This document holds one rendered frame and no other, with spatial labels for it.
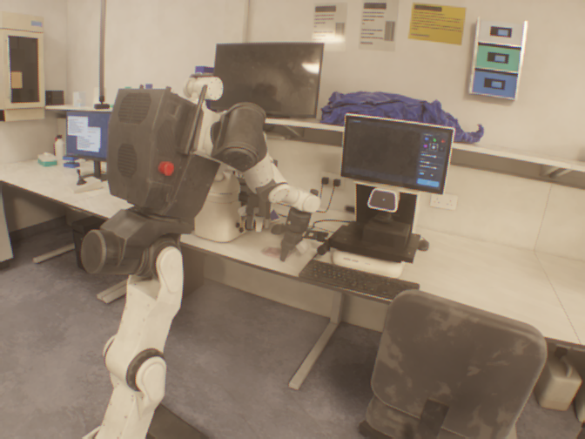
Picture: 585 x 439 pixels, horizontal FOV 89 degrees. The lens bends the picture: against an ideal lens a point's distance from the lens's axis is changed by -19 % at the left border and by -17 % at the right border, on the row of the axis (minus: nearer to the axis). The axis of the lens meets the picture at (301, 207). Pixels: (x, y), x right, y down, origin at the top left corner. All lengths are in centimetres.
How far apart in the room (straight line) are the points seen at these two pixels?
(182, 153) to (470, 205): 154
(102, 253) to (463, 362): 91
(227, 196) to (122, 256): 70
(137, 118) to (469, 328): 93
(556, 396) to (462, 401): 128
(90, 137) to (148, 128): 191
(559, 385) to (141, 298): 198
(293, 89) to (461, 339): 156
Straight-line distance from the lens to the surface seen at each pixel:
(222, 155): 87
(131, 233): 94
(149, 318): 109
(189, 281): 259
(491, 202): 203
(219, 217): 154
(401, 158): 147
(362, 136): 149
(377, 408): 125
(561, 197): 209
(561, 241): 216
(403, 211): 162
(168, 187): 93
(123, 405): 126
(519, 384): 96
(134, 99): 96
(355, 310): 237
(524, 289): 163
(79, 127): 287
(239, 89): 220
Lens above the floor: 139
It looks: 17 degrees down
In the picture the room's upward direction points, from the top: 5 degrees clockwise
